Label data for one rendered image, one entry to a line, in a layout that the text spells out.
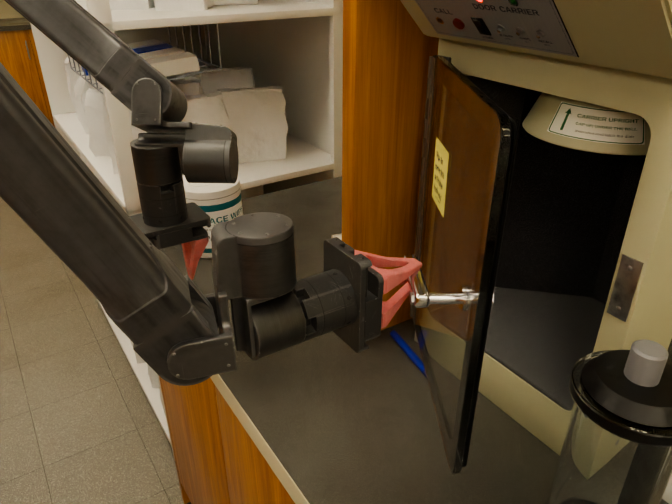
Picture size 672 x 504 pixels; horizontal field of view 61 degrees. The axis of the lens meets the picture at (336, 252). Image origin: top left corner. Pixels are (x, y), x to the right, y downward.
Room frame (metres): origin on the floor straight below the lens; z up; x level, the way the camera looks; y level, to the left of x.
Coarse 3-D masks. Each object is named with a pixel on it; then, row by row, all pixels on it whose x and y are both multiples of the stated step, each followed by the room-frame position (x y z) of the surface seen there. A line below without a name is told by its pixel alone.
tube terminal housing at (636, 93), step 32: (480, 64) 0.68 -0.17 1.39; (512, 64) 0.64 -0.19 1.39; (544, 64) 0.61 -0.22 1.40; (576, 64) 0.58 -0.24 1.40; (576, 96) 0.57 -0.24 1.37; (608, 96) 0.54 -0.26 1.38; (640, 96) 0.52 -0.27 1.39; (640, 192) 0.50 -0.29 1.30; (640, 224) 0.49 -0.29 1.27; (640, 256) 0.48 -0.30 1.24; (640, 288) 0.48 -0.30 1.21; (608, 320) 0.49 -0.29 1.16; (640, 320) 0.49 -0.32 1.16; (480, 384) 0.62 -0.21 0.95; (512, 384) 0.58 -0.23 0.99; (512, 416) 0.57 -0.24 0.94; (544, 416) 0.53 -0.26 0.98
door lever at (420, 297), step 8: (408, 256) 0.54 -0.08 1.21; (416, 256) 0.54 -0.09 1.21; (416, 272) 0.51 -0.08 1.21; (408, 280) 0.50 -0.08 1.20; (416, 280) 0.49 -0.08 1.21; (424, 280) 0.49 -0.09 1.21; (416, 288) 0.48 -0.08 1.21; (424, 288) 0.48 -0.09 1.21; (464, 288) 0.47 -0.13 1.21; (416, 296) 0.46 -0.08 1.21; (424, 296) 0.46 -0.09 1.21; (432, 296) 0.47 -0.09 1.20; (440, 296) 0.47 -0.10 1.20; (448, 296) 0.47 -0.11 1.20; (456, 296) 0.47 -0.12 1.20; (464, 296) 0.46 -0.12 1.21; (416, 304) 0.46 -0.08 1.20; (424, 304) 0.46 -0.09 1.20; (464, 304) 0.46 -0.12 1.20
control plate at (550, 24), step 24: (432, 0) 0.65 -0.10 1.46; (456, 0) 0.62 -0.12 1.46; (504, 0) 0.56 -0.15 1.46; (528, 0) 0.53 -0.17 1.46; (552, 0) 0.51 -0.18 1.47; (432, 24) 0.69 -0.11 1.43; (504, 24) 0.59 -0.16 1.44; (528, 24) 0.56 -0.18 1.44; (552, 24) 0.53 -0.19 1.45; (528, 48) 0.59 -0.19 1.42; (552, 48) 0.56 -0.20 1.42
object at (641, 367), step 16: (608, 352) 0.41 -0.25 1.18; (624, 352) 0.41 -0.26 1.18; (640, 352) 0.37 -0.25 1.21; (656, 352) 0.37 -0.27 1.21; (592, 368) 0.39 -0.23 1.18; (608, 368) 0.39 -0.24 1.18; (624, 368) 0.38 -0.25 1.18; (640, 368) 0.37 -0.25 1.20; (656, 368) 0.36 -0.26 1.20; (592, 384) 0.38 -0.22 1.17; (608, 384) 0.37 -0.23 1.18; (624, 384) 0.37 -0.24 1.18; (640, 384) 0.37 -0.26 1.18; (656, 384) 0.37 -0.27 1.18; (608, 400) 0.36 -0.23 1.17; (624, 400) 0.35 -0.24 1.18; (640, 400) 0.35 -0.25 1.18; (656, 400) 0.35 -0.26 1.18; (624, 416) 0.34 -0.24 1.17; (640, 416) 0.34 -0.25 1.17; (656, 416) 0.34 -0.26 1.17
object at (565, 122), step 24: (552, 96) 0.63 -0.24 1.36; (528, 120) 0.65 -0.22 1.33; (552, 120) 0.61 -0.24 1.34; (576, 120) 0.59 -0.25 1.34; (600, 120) 0.58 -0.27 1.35; (624, 120) 0.57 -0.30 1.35; (576, 144) 0.58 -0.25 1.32; (600, 144) 0.57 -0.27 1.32; (624, 144) 0.56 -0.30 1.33; (648, 144) 0.56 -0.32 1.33
